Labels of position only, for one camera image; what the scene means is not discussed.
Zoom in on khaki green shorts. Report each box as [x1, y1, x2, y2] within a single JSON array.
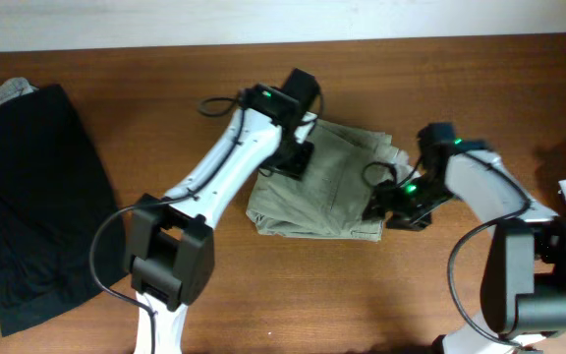
[[247, 121, 410, 242]]

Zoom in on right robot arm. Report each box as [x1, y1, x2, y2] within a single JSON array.
[[362, 123, 566, 354]]

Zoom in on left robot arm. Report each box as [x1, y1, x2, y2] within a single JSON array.
[[124, 69, 323, 353]]

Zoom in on black garment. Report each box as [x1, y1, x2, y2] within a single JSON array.
[[0, 85, 117, 336]]

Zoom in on grey garment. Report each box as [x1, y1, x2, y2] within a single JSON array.
[[0, 77, 37, 105]]

